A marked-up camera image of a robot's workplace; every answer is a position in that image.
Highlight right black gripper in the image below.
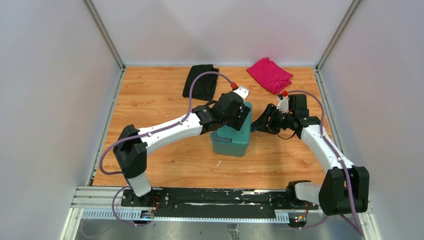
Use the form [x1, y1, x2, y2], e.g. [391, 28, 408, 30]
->
[251, 103, 294, 135]

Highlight teal medicine box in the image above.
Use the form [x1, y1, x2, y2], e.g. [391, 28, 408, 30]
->
[210, 101, 253, 157]

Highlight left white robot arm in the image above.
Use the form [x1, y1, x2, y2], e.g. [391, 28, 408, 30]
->
[112, 86, 251, 207]

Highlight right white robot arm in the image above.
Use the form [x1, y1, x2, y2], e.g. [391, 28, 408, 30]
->
[251, 90, 370, 216]

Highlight pink folded cloth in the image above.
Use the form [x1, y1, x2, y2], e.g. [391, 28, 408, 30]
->
[246, 57, 294, 95]

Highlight black folded cloth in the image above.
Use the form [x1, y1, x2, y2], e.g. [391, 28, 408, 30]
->
[182, 64, 219, 101]

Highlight black metal base rail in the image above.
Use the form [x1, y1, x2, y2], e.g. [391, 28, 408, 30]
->
[67, 185, 374, 229]

